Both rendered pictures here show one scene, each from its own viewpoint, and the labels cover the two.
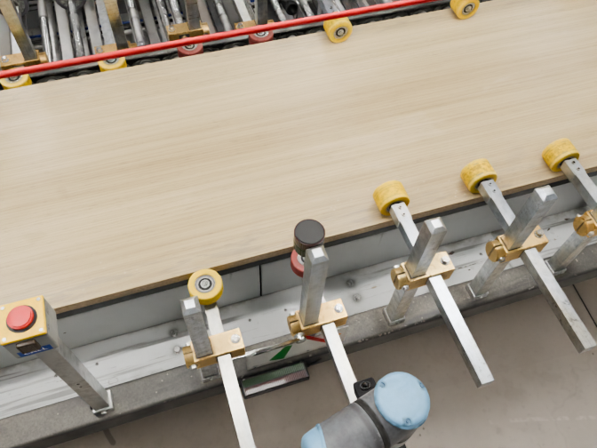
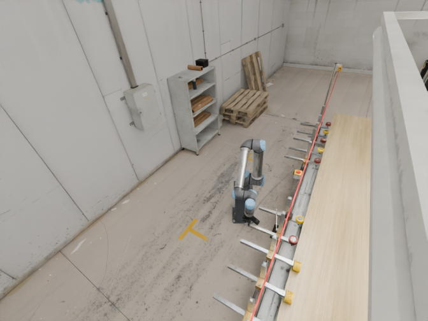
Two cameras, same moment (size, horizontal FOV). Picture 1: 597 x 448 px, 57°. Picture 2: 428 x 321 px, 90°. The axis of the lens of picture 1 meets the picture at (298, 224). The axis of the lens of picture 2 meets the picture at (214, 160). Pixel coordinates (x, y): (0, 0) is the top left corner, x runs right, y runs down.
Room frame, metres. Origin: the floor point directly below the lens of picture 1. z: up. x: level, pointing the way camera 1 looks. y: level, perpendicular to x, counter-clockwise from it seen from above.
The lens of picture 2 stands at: (1.11, -1.14, 2.75)
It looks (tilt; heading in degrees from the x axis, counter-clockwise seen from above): 39 degrees down; 145
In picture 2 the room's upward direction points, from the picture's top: 6 degrees counter-clockwise
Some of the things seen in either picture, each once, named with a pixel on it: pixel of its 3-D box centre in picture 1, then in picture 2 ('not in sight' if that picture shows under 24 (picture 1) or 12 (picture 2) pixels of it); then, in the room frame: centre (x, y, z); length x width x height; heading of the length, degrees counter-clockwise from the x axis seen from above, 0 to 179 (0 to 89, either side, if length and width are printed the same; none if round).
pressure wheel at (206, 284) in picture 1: (207, 293); (299, 221); (0.56, 0.21, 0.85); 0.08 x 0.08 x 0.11
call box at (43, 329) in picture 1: (30, 327); (297, 174); (0.32, 0.43, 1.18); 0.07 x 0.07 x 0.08; 22
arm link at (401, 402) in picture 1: (395, 408); (249, 206); (0.25, -0.19, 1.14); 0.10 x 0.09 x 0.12; 126
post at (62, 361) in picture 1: (75, 375); (293, 192); (0.32, 0.43, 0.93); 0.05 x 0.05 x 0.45; 22
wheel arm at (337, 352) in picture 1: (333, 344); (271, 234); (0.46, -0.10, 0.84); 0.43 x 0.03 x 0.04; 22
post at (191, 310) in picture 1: (202, 348); (286, 212); (0.42, 0.19, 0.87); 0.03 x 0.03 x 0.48; 22
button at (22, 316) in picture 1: (20, 318); not in sight; (0.32, 0.43, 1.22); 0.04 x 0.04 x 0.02
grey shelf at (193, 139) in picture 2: not in sight; (197, 111); (-2.35, 1.00, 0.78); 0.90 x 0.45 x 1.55; 108
